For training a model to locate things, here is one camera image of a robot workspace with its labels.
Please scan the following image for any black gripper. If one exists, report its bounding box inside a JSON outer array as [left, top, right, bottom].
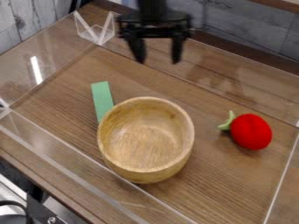
[[116, 0, 192, 64]]

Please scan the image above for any green flat stick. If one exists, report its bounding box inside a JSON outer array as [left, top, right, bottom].
[[91, 81, 115, 121]]

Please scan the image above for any brown wooden bowl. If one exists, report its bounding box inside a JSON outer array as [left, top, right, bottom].
[[98, 96, 195, 184]]

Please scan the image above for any red toy strawberry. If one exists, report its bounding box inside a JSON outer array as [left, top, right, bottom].
[[218, 110, 274, 151]]

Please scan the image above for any black metal stand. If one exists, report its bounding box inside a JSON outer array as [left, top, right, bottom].
[[27, 186, 67, 224]]

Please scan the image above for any clear acrylic corner bracket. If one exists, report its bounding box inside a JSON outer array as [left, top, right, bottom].
[[74, 10, 116, 46]]

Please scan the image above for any black cable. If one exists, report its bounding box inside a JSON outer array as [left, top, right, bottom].
[[0, 200, 34, 224]]

